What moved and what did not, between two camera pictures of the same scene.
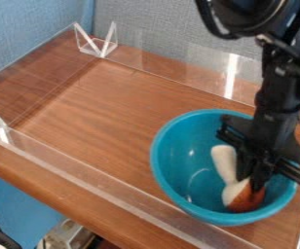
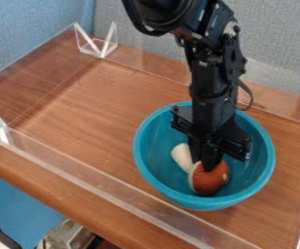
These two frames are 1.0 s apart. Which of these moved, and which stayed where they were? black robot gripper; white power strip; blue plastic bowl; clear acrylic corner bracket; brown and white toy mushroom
Moved: black robot gripper; blue plastic bowl; brown and white toy mushroom
Stayed: clear acrylic corner bracket; white power strip
